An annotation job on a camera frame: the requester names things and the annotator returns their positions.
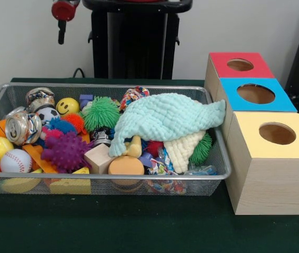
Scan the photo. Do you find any cream knitted cloth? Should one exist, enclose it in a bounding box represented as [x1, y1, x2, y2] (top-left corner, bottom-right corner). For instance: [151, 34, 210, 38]
[163, 130, 206, 173]

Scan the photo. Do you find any yellow smiley face ball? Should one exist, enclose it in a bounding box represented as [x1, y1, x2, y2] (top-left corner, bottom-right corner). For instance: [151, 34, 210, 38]
[56, 98, 80, 116]

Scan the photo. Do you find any clear mesh bin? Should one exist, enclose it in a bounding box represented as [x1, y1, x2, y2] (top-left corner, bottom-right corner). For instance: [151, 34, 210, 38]
[0, 83, 232, 197]

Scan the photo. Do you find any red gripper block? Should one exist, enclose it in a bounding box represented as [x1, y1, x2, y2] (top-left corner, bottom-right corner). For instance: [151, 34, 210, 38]
[52, 0, 81, 45]

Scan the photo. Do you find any dark green table cloth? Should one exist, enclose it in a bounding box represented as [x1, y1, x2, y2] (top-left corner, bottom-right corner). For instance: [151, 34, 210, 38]
[0, 78, 299, 253]

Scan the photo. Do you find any wooden three-hole sorting box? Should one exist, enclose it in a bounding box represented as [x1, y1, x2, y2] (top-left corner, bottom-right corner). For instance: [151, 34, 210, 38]
[204, 52, 299, 216]

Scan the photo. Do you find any mint green cloth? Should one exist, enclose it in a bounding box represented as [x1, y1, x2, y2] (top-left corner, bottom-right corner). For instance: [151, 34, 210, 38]
[109, 93, 227, 157]

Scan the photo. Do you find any clear wrapper with blue print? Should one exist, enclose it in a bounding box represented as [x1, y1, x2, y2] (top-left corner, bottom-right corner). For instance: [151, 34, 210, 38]
[184, 165, 217, 177]

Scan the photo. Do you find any orange round disc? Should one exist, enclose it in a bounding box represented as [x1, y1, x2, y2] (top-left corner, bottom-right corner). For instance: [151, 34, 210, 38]
[108, 156, 145, 186]

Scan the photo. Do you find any green spiky ball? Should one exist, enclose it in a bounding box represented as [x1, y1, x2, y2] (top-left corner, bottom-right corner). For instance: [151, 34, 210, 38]
[190, 133, 213, 166]
[83, 96, 121, 132]

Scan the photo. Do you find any crushed silver can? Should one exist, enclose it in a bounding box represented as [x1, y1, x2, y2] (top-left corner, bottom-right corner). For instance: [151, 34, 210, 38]
[5, 107, 43, 146]

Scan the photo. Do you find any purple spiky ball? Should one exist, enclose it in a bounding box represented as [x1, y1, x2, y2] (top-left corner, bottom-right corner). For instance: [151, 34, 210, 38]
[41, 131, 94, 173]

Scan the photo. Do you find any white baseball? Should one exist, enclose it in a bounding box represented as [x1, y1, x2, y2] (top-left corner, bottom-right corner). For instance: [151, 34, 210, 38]
[0, 149, 33, 173]

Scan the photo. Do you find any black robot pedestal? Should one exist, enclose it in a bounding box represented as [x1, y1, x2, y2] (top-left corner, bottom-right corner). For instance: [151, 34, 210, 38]
[83, 0, 193, 80]

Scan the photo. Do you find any wooden cube block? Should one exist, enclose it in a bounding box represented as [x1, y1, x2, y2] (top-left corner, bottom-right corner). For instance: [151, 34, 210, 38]
[84, 143, 117, 174]

